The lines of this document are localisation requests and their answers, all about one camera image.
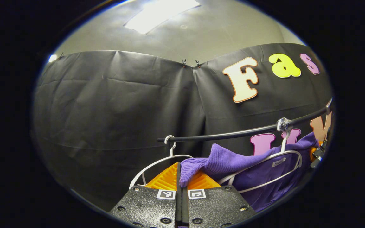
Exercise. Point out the black backdrop cloth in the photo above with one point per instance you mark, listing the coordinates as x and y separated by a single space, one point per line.
106 110

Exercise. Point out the purple ribbed jacket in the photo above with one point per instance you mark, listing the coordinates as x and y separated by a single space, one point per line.
223 158

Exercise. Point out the black metal clothes rack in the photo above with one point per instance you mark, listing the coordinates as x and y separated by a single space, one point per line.
233 134

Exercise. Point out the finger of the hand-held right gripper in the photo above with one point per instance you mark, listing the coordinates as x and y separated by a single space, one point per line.
319 150

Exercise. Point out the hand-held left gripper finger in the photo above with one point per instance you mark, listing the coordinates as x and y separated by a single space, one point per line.
178 205
185 207

